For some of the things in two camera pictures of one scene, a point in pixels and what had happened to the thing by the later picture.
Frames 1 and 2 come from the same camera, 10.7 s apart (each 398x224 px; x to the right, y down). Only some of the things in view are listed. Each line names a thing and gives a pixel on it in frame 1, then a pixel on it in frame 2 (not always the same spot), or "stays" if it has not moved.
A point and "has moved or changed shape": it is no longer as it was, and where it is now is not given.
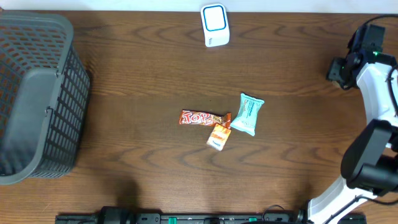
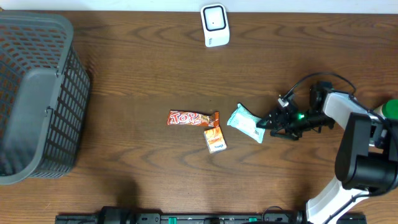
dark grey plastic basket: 45,87 stays
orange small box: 219,137 has moved or changed shape
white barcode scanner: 216,25 stays
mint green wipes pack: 246,117 has moved or changed shape
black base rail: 120,214 stays
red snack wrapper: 195,117 has moved or changed shape
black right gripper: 334,70 → 284,113
